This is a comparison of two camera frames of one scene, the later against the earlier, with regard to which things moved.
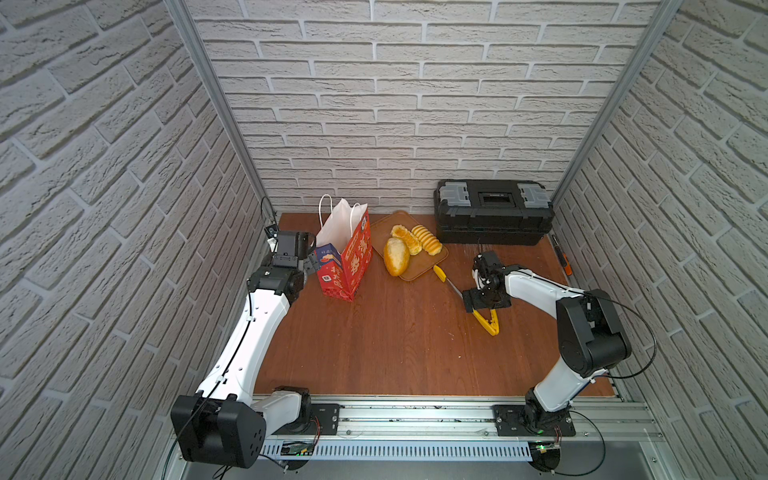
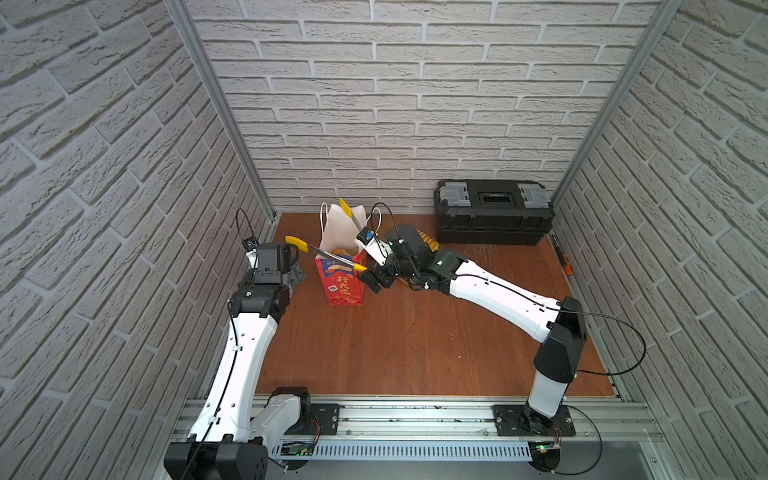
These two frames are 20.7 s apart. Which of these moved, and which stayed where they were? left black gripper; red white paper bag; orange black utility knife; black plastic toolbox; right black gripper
Moved: red white paper bag; right black gripper; left black gripper
Stayed: orange black utility knife; black plastic toolbox
